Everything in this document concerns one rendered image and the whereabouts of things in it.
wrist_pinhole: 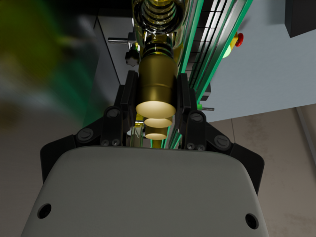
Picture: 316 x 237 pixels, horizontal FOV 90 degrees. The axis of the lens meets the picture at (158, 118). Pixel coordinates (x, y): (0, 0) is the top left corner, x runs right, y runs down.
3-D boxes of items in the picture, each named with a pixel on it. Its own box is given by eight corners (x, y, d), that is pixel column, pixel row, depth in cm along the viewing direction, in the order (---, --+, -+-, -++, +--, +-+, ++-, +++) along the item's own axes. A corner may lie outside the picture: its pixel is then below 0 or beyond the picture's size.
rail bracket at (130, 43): (112, 6, 34) (100, 52, 29) (143, 7, 34) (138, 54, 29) (116, 23, 38) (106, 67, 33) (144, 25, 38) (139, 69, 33)
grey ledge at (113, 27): (104, -10, 40) (95, 20, 35) (138, -8, 40) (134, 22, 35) (138, 124, 127) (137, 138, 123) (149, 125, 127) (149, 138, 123)
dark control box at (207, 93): (193, 76, 74) (193, 91, 71) (209, 77, 74) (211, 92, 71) (189, 86, 82) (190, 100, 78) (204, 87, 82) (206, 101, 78)
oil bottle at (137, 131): (132, 114, 85) (126, 164, 75) (142, 114, 84) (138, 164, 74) (135, 118, 90) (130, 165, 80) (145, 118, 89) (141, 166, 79)
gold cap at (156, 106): (137, 52, 13) (130, 99, 11) (180, 54, 13) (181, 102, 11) (140, 79, 16) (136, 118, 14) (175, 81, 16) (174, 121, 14)
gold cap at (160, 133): (146, 105, 24) (143, 133, 22) (169, 106, 24) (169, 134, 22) (146, 114, 27) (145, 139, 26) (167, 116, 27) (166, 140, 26)
